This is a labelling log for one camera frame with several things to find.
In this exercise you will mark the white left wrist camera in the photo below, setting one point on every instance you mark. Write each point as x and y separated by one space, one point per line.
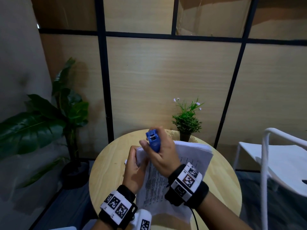
142 220

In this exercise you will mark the person's right forearm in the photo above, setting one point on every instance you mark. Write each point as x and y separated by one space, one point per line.
223 215

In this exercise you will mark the round wooden table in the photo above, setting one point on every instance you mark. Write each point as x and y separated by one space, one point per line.
108 170

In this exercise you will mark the black left wristband with markers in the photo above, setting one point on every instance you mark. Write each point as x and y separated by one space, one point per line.
117 206

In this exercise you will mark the small potted flowering plant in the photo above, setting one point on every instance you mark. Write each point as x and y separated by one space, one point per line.
185 122

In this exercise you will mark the person's left hand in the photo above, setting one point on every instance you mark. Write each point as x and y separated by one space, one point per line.
133 174

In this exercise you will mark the white metal chair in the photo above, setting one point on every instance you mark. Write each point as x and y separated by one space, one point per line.
285 160

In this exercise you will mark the person's left forearm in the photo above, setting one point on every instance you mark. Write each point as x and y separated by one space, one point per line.
100 226

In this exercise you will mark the person's right hand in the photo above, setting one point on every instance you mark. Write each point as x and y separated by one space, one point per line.
166 158

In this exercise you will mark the stack of printed papers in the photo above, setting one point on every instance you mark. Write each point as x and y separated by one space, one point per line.
192 155

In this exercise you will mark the blue stapler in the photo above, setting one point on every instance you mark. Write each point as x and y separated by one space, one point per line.
153 140

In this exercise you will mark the large leafy potted plant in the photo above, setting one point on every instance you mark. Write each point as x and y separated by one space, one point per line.
31 131

